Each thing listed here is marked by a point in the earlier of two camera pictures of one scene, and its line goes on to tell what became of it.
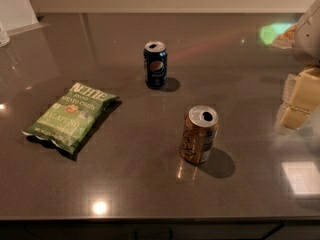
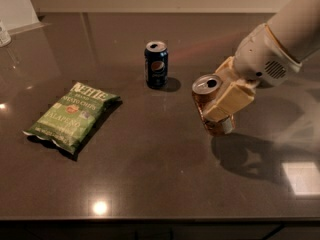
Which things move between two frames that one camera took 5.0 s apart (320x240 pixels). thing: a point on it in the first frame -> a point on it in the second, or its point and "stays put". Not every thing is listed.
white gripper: [308, 37] -> [263, 58]
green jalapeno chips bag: [67, 120] stays put
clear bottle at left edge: [4, 37] stays put
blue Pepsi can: [156, 64] stays put
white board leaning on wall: [17, 13] stays put
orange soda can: [200, 127] -> [204, 90]
